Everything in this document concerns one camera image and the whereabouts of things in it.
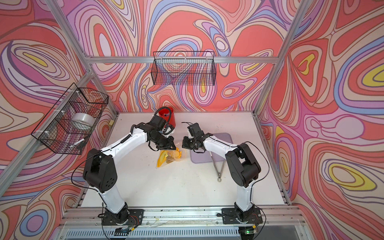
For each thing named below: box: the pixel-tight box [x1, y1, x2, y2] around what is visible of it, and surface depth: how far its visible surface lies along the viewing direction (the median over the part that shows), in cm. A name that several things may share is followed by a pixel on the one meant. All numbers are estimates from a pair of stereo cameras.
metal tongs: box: [209, 151, 227, 183], surface depth 90 cm
